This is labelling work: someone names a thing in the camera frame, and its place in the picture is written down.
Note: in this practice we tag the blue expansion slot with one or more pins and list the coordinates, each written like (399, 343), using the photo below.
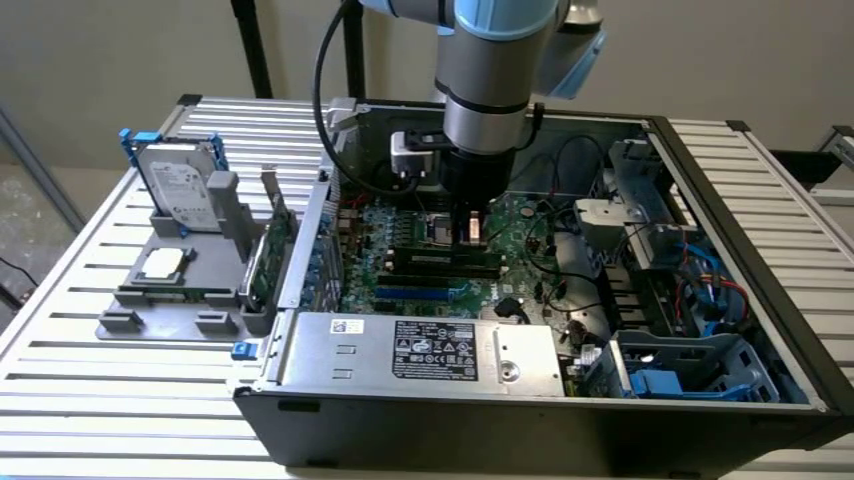
(417, 295)

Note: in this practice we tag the silver power supply unit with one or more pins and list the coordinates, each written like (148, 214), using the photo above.
(427, 354)

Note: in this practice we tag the green graphics card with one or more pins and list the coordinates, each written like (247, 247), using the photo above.
(268, 250)

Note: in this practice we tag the copper CPU heatsink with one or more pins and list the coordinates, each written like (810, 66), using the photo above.
(474, 228)

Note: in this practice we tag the blue latch clip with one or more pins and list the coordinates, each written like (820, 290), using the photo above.
(244, 349)

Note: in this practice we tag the green RAM stick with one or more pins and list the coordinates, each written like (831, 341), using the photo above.
(443, 259)

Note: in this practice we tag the white CPU chip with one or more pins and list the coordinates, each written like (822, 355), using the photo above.
(160, 264)

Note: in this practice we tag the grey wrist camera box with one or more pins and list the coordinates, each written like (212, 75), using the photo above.
(413, 159)

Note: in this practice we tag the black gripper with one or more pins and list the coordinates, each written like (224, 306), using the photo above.
(478, 176)

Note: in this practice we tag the green motherboard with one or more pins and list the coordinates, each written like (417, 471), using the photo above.
(433, 260)

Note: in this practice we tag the grey disk bay cage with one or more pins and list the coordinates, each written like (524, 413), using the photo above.
(634, 220)

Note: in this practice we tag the grey parts rack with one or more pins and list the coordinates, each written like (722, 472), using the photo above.
(184, 280)

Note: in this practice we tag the black open PC case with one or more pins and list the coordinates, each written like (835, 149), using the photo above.
(534, 410)

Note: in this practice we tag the black RAM slot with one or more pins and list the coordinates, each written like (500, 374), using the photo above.
(440, 273)

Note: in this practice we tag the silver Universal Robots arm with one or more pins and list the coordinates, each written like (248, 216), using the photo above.
(494, 60)

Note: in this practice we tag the blue drive caddy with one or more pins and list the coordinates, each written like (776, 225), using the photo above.
(674, 370)

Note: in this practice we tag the silver hard disk blue bracket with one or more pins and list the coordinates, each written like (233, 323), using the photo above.
(177, 185)

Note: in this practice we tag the black post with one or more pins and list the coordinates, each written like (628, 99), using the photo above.
(253, 45)
(353, 50)

